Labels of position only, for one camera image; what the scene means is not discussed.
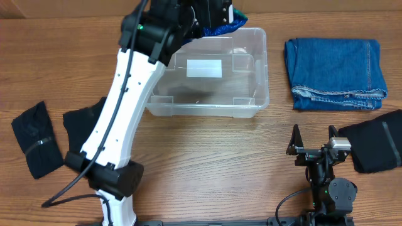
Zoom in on blue green sequin cloth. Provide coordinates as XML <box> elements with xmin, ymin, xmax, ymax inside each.
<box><xmin>183</xmin><ymin>8</ymin><xmax>248</xmax><ymax>45</ymax></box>

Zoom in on black sock with band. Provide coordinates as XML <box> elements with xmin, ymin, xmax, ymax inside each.
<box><xmin>11</xmin><ymin>101</ymin><xmax>63</xmax><ymax>179</ymax></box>

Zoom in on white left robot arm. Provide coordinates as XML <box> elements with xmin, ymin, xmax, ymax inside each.
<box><xmin>65</xmin><ymin>0</ymin><xmax>234</xmax><ymax>225</ymax></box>

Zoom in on black folded cloth right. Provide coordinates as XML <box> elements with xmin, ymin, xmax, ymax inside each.
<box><xmin>339</xmin><ymin>109</ymin><xmax>401</xmax><ymax>173</ymax></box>

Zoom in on folded blue denim jeans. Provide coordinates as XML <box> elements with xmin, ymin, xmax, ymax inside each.
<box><xmin>283</xmin><ymin>38</ymin><xmax>388</xmax><ymax>111</ymax></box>

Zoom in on clear plastic storage bin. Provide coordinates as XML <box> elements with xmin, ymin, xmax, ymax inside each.
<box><xmin>147</xmin><ymin>28</ymin><xmax>269</xmax><ymax>118</ymax></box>

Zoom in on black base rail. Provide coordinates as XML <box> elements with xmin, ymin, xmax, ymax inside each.
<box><xmin>134</xmin><ymin>217</ymin><xmax>355</xmax><ymax>226</ymax></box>

